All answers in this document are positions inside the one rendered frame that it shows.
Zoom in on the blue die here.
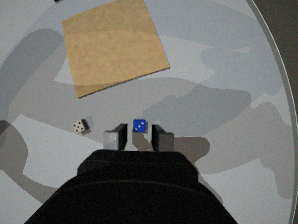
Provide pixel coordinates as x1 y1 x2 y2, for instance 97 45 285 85
133 119 146 132

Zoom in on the tan flat mat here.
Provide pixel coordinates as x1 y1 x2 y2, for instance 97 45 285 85
62 0 170 98

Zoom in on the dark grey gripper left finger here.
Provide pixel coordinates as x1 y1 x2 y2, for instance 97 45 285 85
103 123 128 150

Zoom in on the white die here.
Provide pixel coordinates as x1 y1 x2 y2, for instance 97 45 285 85
72 119 88 134

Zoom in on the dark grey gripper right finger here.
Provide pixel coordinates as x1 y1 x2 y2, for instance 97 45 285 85
151 124 174 152

